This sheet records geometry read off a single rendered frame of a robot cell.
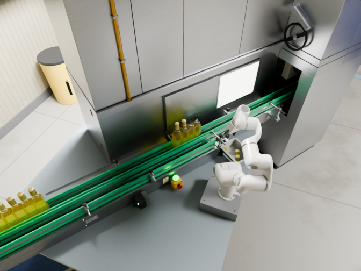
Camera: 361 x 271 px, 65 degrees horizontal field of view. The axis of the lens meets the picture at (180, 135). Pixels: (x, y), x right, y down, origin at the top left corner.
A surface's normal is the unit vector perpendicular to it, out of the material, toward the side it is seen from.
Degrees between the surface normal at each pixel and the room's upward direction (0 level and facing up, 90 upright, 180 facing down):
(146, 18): 90
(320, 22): 90
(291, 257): 0
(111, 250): 0
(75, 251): 0
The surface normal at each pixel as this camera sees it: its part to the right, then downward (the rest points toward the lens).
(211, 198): 0.01, -0.70
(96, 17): 0.55, 0.60
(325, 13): -0.84, 0.39
